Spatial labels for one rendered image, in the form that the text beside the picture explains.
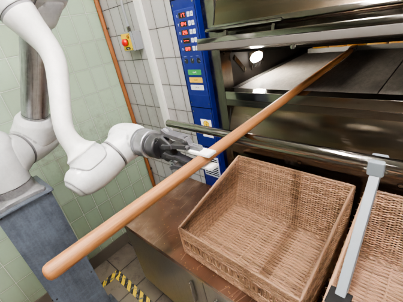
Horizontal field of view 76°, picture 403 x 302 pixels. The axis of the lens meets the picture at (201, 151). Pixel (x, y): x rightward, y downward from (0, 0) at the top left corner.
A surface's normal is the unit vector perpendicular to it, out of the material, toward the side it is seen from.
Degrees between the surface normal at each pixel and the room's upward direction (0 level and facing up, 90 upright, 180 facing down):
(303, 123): 70
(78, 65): 90
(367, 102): 90
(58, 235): 90
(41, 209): 90
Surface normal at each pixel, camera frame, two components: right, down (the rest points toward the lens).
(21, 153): 0.97, -0.13
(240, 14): -0.68, 0.12
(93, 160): 0.45, -0.21
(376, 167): -0.66, 0.44
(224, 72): 0.74, 0.19
